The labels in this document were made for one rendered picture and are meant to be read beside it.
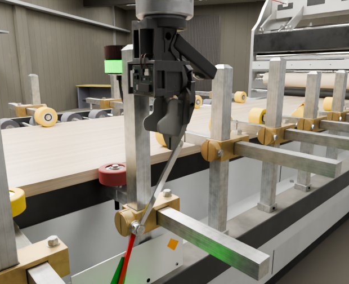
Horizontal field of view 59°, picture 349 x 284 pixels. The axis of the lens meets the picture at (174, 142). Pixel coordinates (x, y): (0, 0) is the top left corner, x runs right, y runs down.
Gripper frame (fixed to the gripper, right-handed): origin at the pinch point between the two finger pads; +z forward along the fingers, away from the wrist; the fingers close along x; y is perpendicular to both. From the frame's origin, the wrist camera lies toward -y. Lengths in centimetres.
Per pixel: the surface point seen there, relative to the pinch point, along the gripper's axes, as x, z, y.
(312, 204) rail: -4, 36, -73
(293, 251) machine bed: -28, 85, -116
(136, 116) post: -6.0, -4.2, 3.8
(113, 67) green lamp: -11.0, -12.8, 5.1
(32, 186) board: -26.9, 11.8, 16.4
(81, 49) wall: -857, -72, -410
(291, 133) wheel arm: -3, 6, -50
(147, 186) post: -6.0, 9.8, 1.5
